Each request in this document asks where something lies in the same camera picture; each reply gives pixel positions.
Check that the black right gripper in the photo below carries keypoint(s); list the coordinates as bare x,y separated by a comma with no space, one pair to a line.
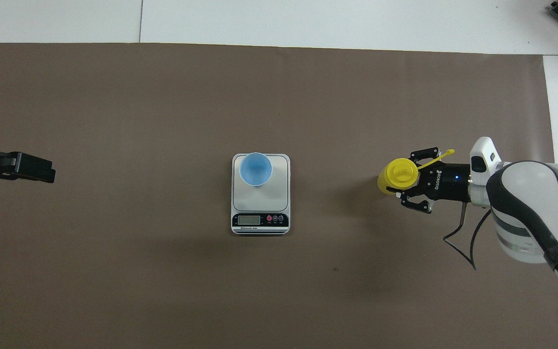
448,183

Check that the yellow squeeze bottle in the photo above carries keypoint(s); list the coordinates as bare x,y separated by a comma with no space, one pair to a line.
397,174

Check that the light blue plastic cup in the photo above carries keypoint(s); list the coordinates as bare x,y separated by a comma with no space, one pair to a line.
255,168

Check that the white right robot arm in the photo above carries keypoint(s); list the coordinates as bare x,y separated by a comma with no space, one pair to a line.
540,203

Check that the silver digital kitchen scale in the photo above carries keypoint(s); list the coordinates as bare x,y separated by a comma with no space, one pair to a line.
259,203

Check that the brown paper table mat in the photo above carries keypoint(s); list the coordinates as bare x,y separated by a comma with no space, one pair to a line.
138,271

